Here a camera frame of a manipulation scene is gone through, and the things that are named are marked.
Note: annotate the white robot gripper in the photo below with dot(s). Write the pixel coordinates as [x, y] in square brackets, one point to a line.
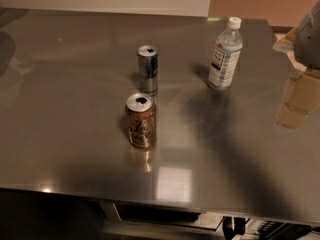
[308, 45]

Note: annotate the orange LaCroix soda can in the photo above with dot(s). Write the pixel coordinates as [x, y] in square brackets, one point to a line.
[141, 120]

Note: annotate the silver blue energy drink can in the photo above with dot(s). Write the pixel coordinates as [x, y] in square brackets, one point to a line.
[148, 69]

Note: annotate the clear plastic water bottle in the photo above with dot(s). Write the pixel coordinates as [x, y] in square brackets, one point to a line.
[226, 54]

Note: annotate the under-table metal shelf frame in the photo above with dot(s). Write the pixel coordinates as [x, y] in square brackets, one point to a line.
[141, 222]

